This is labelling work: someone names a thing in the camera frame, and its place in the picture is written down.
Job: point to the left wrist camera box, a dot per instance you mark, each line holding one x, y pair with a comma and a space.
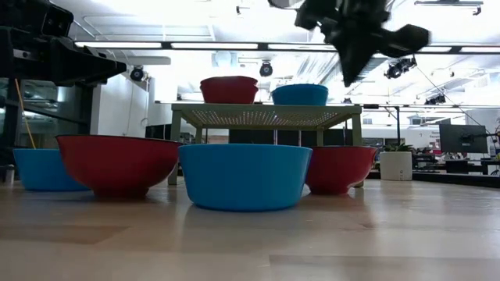
58, 21

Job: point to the small white cylinder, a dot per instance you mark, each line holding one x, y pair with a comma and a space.
9, 175

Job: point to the green perforated metal shelf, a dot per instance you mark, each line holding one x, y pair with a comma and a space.
265, 117

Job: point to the black ceiling spotlight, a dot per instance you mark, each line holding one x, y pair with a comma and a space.
266, 69
137, 73
398, 68
435, 100

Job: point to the black monitor on arm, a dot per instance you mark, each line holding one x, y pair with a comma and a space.
463, 138

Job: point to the black desk monitors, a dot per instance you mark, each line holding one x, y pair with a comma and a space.
158, 132

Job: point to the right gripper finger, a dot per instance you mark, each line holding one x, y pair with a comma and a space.
366, 54
348, 58

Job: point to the long overhead light bar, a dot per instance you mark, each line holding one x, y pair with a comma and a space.
215, 45

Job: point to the green plant in planter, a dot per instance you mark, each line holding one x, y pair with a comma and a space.
396, 148

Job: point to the dark framed glass partition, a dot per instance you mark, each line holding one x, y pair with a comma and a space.
51, 117

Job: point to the white planter pot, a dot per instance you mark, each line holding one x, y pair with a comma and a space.
395, 166

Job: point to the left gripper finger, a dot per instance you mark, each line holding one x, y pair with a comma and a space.
86, 66

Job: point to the black aluminium rig frame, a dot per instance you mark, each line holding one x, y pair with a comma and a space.
449, 178

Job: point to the blue mini bowl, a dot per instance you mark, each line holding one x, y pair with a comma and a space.
300, 95
39, 169
244, 175

